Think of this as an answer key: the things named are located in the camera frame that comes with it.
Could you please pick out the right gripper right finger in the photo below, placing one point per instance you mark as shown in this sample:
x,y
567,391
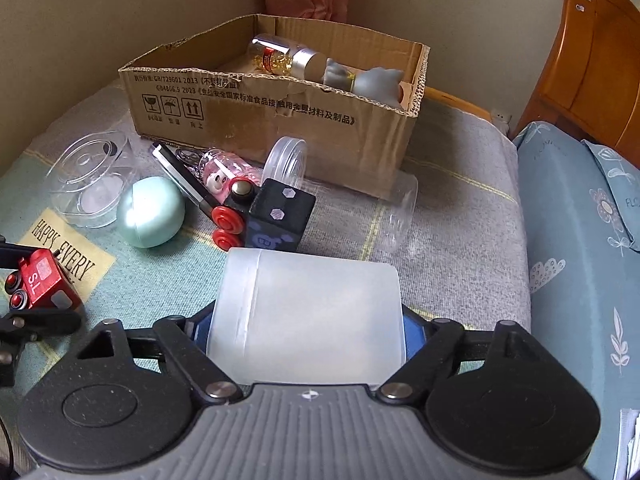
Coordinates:
x,y
432,346

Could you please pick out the blue floral bed sheet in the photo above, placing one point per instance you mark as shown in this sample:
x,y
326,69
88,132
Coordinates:
x,y
584,291

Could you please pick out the grey cat figurine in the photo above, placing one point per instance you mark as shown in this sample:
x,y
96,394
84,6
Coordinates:
x,y
378,84

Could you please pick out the black glossy oval device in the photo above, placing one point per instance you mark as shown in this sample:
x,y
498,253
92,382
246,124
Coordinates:
x,y
183,177

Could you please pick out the clear plastic jar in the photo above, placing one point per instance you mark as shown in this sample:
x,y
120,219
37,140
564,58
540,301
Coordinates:
x,y
345,222

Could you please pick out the blue floral pillow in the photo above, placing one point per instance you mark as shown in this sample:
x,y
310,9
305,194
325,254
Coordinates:
x,y
618,203

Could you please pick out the red toy train car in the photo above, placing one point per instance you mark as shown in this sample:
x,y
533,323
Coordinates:
x,y
39,282

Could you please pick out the white translucent plastic bottle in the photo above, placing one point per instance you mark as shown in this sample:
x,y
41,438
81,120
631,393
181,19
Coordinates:
x,y
306,320

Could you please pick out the glass bottle silver cap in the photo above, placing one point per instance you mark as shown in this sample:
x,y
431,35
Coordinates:
x,y
279,56

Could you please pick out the brown cardboard box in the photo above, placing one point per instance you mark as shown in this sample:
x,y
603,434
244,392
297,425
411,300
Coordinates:
x,y
204,92

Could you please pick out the checked green grey blanket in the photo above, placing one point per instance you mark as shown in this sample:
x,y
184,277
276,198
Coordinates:
x,y
452,226

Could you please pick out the mint green earbud case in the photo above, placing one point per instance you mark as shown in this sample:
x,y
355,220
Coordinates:
x,y
150,212

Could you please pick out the black and red toy locomotive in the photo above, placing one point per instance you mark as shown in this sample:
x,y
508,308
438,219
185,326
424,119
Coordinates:
x,y
268,216

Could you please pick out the wooden bed headboard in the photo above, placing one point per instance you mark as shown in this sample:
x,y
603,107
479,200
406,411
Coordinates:
x,y
589,86

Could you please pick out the clear plastic lidded container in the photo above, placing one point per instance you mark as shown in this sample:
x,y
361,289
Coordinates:
x,y
87,181

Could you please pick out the pink cartoon keychain bottle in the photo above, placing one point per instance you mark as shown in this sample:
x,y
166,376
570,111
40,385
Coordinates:
x,y
215,169

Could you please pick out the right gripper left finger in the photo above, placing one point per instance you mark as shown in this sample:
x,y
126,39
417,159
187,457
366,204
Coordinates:
x,y
182,343

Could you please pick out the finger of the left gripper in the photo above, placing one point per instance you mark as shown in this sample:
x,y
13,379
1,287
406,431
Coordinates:
x,y
37,324
12,254

